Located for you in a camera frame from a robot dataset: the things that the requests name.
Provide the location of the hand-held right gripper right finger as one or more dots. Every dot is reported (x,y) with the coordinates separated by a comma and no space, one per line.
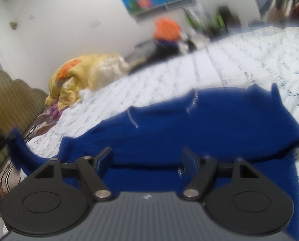
(188,161)

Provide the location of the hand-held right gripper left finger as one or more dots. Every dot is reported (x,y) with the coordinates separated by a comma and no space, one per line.
(104,158)

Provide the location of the blue small garment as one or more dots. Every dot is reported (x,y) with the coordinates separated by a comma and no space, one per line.
(189,130)

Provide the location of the pile of dark clothes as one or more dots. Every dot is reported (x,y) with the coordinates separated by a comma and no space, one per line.
(154,51)

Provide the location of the beige scalloped headboard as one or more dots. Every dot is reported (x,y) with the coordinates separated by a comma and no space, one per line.
(11,100)

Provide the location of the floral patterned sheet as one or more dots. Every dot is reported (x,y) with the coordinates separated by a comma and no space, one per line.
(39,125)

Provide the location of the yellow quilted blanket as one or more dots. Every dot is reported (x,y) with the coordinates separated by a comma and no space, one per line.
(89,75)

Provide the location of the white printed bedsheet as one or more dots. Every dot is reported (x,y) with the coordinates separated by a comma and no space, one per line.
(214,62)

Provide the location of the crumpled white plastic bags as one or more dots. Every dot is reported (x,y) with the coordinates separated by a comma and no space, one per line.
(194,42)

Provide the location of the orange plastic bag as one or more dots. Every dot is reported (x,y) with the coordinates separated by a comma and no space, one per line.
(167,30)

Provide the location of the green plastic chair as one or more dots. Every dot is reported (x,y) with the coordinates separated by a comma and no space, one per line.
(193,17)

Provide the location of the dark plush toy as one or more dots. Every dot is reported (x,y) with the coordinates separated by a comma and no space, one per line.
(228,16)

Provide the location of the grey flat board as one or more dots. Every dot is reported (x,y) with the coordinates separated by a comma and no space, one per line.
(261,0)

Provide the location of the white wall switch plate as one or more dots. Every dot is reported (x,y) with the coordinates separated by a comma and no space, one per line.
(32,16)

